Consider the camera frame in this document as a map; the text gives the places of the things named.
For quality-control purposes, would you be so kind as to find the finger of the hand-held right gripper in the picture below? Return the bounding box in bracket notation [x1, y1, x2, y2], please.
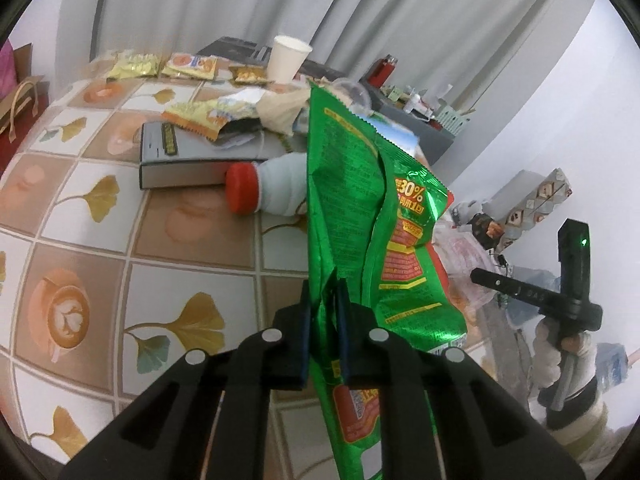
[470, 268, 567, 317]

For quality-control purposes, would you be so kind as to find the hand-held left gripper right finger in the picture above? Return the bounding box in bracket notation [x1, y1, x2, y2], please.
[335, 277, 586, 480]

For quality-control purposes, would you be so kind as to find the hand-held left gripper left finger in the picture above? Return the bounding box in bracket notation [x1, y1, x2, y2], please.
[59, 280, 312, 480]

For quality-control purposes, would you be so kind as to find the clear plastic trash bag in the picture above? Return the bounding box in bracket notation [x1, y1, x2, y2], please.
[432, 200, 533, 346]

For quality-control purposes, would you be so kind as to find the green foil snack bag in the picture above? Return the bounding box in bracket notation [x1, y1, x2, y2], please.
[305, 80, 469, 480]

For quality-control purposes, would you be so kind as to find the grey product box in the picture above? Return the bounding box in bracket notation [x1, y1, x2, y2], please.
[139, 121, 308, 190]

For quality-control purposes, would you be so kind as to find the person's right forearm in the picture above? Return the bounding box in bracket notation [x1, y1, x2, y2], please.
[542, 385, 623, 463]

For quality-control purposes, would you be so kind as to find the person's right hand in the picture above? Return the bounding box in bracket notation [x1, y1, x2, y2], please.
[531, 317, 599, 411]

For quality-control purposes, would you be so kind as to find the patterned cardboard box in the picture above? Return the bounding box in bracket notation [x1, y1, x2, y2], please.
[492, 167, 574, 252]

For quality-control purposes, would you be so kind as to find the blue plastic bag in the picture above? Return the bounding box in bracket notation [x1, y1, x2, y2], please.
[595, 342, 627, 397]

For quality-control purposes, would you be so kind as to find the white bottle with red cap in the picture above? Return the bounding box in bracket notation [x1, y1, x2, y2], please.
[225, 152, 311, 216]

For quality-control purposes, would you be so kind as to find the dark grey cabinet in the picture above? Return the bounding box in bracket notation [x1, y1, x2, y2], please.
[360, 74, 457, 166]

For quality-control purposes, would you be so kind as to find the light green container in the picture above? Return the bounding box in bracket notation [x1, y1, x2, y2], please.
[434, 101, 471, 136]

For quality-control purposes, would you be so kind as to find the blue and white packet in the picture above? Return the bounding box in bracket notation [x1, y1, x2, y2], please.
[367, 110, 422, 162]

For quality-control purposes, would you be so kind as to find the crumpled beige paper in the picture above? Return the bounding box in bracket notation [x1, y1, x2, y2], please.
[255, 90, 312, 136]

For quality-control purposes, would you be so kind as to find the clear plastic lid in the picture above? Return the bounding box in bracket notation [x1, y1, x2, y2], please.
[327, 78, 374, 114]

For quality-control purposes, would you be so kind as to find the yellow torn snack wrapper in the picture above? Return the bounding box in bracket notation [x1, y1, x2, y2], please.
[161, 97, 262, 142]

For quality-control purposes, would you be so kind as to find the small golden snack packet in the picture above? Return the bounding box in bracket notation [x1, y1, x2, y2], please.
[232, 65, 274, 85]

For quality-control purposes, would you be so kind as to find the white paper cup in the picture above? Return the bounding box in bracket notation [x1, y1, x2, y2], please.
[267, 35, 313, 83]

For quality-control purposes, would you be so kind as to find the orange and white snack packet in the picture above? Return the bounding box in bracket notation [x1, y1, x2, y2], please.
[160, 52, 219, 81]

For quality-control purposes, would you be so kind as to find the black device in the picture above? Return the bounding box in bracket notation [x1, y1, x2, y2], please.
[197, 36, 332, 81]

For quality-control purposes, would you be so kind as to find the yellow snack packet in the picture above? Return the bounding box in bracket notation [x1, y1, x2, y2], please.
[106, 51, 161, 81]

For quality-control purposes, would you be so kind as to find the brown paper bag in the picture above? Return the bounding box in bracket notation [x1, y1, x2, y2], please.
[0, 75, 49, 142]

